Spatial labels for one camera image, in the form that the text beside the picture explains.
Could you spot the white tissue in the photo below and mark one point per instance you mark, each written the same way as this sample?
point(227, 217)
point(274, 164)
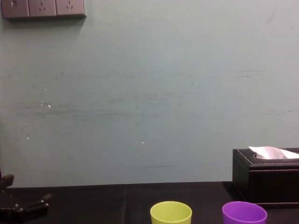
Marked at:
point(272, 152)

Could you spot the black leather tissue box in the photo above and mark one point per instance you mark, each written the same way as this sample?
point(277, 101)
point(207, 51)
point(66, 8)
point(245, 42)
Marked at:
point(268, 182)

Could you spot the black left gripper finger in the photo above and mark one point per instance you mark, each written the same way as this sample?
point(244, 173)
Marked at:
point(7, 181)
point(35, 204)

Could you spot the lime green plastic cup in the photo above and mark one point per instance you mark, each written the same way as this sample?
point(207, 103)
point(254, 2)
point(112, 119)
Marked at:
point(171, 215)

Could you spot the purple plastic cup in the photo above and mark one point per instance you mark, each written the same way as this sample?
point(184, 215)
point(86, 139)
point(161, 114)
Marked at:
point(244, 215)

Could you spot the black table cloth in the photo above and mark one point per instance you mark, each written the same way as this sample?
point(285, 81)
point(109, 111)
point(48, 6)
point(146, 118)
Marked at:
point(93, 205)

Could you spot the grey wall socket panel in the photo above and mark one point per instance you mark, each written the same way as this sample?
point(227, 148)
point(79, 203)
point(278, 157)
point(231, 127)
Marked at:
point(44, 8)

